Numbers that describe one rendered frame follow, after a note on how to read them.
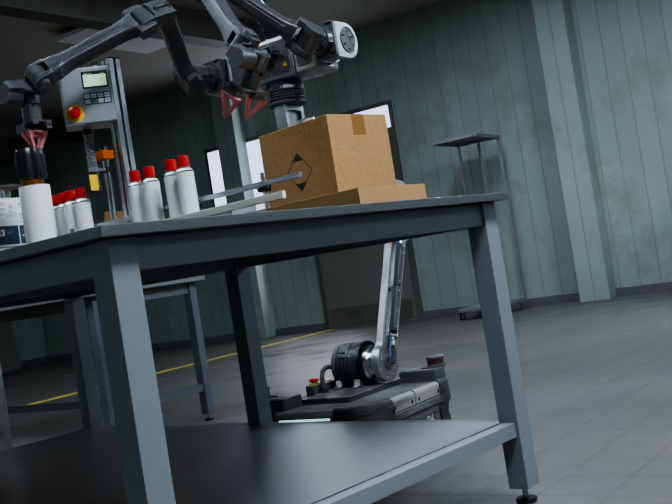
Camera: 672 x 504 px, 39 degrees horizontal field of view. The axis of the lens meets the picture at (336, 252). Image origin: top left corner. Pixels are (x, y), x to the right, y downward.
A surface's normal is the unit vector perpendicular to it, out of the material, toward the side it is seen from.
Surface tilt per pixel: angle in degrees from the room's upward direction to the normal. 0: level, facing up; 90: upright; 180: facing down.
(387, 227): 90
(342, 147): 90
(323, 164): 90
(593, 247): 90
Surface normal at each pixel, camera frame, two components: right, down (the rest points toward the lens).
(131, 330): 0.74, -0.13
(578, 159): -0.57, 0.07
